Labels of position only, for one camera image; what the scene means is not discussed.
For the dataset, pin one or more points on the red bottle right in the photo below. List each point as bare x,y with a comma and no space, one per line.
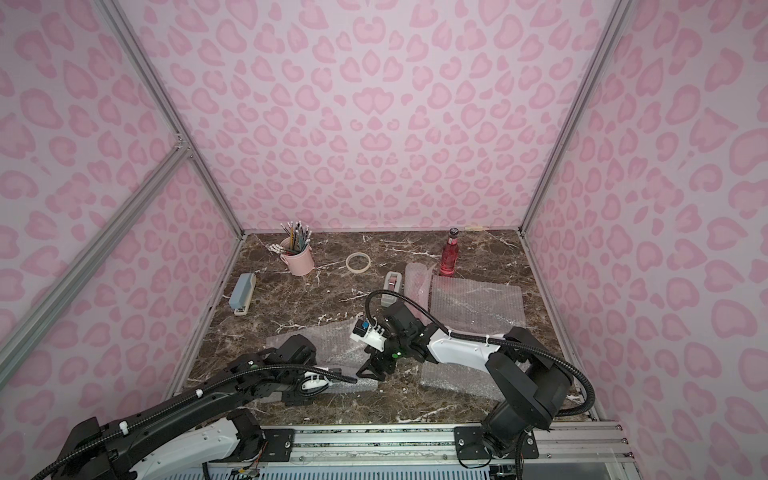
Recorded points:
450,254

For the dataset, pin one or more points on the tape roll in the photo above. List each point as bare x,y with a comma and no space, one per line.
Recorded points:
358,262

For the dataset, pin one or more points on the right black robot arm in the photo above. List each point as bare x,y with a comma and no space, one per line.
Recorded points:
537,386

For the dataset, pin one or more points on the white tape dispenser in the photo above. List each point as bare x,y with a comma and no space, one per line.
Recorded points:
393,283

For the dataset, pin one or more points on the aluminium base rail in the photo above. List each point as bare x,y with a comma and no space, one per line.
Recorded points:
567,450

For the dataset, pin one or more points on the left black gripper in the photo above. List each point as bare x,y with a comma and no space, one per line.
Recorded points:
327,372

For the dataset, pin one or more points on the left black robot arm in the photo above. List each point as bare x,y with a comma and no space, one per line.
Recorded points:
209,422

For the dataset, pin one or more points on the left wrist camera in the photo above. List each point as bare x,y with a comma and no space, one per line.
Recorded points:
313,383

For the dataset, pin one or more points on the grey stapler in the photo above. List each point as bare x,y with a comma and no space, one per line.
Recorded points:
241,296

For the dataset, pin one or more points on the pink pencil cup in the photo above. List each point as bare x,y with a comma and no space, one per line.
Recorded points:
299,264

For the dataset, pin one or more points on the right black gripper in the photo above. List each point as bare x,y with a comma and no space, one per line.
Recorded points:
377,358

